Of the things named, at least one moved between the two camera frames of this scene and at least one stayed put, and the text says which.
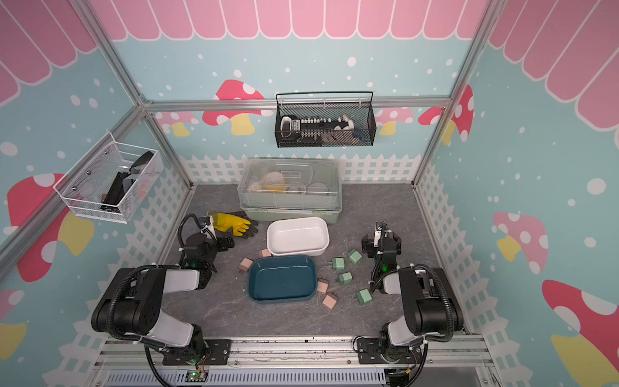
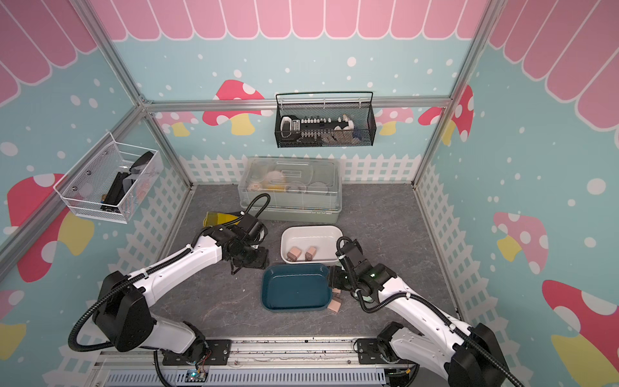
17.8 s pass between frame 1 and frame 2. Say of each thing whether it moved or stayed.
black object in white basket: stayed
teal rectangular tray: moved
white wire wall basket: stayed
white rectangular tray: moved
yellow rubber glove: stayed
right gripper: moved
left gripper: moved
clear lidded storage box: stayed
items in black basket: stayed
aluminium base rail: stayed
